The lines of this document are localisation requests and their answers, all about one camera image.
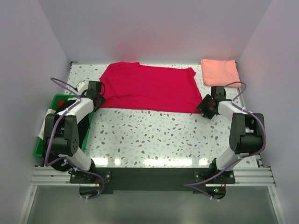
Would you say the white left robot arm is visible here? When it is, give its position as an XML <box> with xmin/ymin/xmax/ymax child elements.
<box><xmin>43</xmin><ymin>81</ymin><xmax>106</xmax><ymax>183</ymax></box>

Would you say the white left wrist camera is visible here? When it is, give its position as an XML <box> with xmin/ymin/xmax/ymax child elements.
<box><xmin>77</xmin><ymin>81</ymin><xmax>88</xmax><ymax>94</ymax></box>

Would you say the folded salmon pink t-shirt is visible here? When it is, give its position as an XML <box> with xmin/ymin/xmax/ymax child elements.
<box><xmin>200</xmin><ymin>59</ymin><xmax>242</xmax><ymax>88</ymax></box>

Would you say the aluminium frame rail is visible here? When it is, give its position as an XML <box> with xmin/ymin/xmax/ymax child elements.
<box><xmin>30</xmin><ymin>167</ymin><xmax>276</xmax><ymax>187</ymax></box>

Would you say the red and white t-shirt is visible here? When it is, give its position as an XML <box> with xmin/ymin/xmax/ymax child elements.
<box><xmin>38</xmin><ymin>99</ymin><xmax>78</xmax><ymax>142</ymax></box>

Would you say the black t-shirt with logo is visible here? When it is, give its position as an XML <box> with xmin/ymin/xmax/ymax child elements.
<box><xmin>43</xmin><ymin>100</ymin><xmax>92</xmax><ymax>171</ymax></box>

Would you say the green plastic bin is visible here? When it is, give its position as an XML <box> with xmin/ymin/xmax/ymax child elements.
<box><xmin>34</xmin><ymin>94</ymin><xmax>93</xmax><ymax>158</ymax></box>

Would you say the black mounting base plate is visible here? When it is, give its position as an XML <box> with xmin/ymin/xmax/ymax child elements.
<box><xmin>69</xmin><ymin>168</ymin><xmax>235</xmax><ymax>199</ymax></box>

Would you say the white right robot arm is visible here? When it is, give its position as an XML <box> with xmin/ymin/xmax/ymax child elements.
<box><xmin>197</xmin><ymin>86</ymin><xmax>266</xmax><ymax>183</ymax></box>

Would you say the crimson red t-shirt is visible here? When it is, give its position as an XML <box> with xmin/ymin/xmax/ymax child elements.
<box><xmin>100</xmin><ymin>62</ymin><xmax>202</xmax><ymax>113</ymax></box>

